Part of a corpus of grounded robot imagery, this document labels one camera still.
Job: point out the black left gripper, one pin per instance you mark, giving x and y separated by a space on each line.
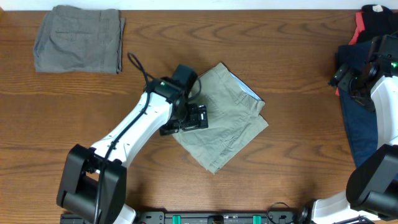
194 122

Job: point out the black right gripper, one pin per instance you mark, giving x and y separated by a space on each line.
343 79

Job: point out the khaki green shorts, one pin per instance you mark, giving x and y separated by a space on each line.
234 119

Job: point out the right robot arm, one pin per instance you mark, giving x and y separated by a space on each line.
371 192

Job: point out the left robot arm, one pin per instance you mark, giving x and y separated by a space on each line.
93 184

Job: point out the navy blue garment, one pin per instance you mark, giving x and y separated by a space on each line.
360 124

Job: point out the black garment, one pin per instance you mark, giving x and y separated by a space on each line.
378 20

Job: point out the red garment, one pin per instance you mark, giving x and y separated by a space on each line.
359 28

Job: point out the folded grey shorts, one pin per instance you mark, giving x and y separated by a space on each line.
78 40

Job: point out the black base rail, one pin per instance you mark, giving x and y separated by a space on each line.
277 217

